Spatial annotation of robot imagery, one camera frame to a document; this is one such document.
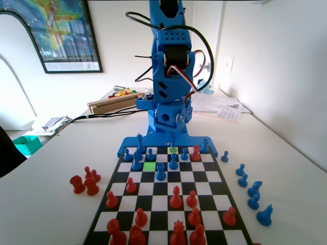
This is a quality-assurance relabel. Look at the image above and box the red chess queen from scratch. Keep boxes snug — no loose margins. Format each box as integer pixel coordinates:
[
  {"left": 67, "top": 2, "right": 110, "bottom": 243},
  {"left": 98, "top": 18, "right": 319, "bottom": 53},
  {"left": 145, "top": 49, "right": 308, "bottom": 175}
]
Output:
[{"left": 169, "top": 220, "right": 186, "bottom": 245}]

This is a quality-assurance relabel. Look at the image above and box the red chess rook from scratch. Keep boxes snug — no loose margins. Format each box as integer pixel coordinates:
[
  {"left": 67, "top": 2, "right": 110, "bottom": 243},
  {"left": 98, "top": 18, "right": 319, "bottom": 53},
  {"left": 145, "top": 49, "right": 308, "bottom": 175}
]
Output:
[
  {"left": 191, "top": 145, "right": 201, "bottom": 162},
  {"left": 129, "top": 224, "right": 147, "bottom": 245}
]

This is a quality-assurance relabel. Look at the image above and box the white wall switch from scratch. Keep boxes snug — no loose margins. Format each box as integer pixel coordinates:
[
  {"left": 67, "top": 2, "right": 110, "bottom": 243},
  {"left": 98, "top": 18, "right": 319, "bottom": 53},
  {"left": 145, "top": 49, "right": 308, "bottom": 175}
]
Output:
[{"left": 224, "top": 55, "right": 235, "bottom": 75}]

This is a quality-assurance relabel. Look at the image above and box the black and white chessboard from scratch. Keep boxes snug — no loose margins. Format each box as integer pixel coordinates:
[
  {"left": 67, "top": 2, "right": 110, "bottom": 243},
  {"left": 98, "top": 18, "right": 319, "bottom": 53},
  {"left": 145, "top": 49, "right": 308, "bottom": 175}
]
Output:
[{"left": 82, "top": 145, "right": 254, "bottom": 245}]

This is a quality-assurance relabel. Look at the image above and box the blue chess queen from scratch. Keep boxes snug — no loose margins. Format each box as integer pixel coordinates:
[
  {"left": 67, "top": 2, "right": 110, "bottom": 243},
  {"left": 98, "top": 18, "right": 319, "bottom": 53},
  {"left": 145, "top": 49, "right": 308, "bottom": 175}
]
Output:
[{"left": 168, "top": 136, "right": 179, "bottom": 154}]

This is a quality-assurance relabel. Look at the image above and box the blue chess king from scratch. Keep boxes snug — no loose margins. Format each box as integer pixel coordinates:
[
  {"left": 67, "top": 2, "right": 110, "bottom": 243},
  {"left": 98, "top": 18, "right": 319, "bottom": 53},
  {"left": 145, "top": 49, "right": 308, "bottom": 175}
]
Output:
[{"left": 134, "top": 132, "right": 145, "bottom": 155}]

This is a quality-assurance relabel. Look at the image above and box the long cardboard box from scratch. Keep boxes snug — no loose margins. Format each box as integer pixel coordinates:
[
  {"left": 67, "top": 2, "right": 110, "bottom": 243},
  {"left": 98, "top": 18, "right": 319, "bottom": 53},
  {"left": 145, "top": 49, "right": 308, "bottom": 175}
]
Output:
[{"left": 86, "top": 92, "right": 144, "bottom": 115}]

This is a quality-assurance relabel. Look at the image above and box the red chess bishop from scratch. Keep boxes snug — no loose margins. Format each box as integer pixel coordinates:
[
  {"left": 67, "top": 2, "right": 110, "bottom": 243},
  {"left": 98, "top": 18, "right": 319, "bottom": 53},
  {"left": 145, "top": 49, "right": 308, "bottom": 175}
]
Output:
[
  {"left": 189, "top": 224, "right": 206, "bottom": 245},
  {"left": 169, "top": 185, "right": 184, "bottom": 209}
]

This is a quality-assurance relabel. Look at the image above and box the thick black camera cable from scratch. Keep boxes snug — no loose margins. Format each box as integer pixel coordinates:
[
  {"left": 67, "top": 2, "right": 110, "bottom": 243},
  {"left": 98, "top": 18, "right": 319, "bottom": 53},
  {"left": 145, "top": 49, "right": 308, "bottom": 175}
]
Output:
[{"left": 125, "top": 11, "right": 216, "bottom": 92}]

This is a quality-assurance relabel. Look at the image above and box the white red servo wire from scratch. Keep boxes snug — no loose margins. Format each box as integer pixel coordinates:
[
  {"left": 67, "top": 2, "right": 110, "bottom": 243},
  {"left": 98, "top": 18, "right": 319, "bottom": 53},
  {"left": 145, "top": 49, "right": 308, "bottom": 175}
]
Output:
[{"left": 166, "top": 65, "right": 199, "bottom": 103}]

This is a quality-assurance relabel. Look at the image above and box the white paper stack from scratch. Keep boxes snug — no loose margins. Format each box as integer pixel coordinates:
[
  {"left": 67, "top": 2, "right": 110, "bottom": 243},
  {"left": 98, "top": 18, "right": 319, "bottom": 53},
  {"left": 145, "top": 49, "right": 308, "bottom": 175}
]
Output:
[{"left": 190, "top": 94, "right": 253, "bottom": 116}]

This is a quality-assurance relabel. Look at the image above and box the black desk cable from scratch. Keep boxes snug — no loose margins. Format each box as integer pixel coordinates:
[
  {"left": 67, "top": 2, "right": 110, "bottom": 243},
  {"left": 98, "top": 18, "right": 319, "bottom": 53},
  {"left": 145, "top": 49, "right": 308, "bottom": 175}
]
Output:
[{"left": 68, "top": 108, "right": 144, "bottom": 124}]

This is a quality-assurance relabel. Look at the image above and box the green plastic box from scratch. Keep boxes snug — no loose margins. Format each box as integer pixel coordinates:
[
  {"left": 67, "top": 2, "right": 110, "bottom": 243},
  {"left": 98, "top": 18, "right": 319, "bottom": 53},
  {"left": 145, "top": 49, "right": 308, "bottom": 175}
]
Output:
[{"left": 12, "top": 135, "right": 43, "bottom": 156}]

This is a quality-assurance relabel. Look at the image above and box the black framed map poster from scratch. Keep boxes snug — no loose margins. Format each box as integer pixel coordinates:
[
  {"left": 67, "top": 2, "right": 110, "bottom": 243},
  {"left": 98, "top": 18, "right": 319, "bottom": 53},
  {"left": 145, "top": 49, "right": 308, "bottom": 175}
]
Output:
[{"left": 0, "top": 0, "right": 104, "bottom": 75}]

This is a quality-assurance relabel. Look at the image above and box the blue controller board bracket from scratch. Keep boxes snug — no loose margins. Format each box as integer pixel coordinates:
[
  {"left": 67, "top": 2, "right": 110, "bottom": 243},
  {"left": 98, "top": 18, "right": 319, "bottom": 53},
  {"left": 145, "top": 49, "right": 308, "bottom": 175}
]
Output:
[{"left": 134, "top": 98, "right": 157, "bottom": 111}]

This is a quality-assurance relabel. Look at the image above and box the blue arm base plate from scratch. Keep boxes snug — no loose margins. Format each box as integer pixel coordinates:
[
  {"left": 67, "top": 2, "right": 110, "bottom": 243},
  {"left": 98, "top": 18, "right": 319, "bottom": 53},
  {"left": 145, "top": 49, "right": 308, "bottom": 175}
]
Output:
[{"left": 116, "top": 136, "right": 219, "bottom": 158}]

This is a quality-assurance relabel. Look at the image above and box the printed paper sheet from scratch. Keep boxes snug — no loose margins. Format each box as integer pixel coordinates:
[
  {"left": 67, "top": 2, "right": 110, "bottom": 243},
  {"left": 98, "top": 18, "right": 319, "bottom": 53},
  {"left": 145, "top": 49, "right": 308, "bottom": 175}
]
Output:
[{"left": 216, "top": 103, "right": 243, "bottom": 124}]

